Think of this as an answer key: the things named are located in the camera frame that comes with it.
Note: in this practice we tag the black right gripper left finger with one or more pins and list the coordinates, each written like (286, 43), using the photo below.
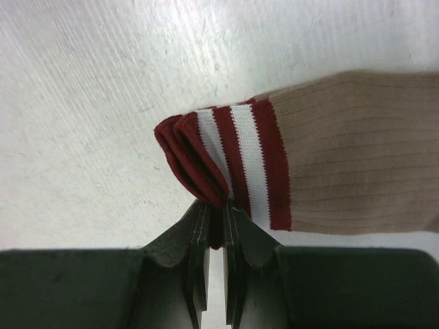
(161, 285)

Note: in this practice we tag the tan sock with striped cuff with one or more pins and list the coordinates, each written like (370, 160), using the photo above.
(351, 153)

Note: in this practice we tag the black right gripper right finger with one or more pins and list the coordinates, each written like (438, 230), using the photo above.
(269, 285)

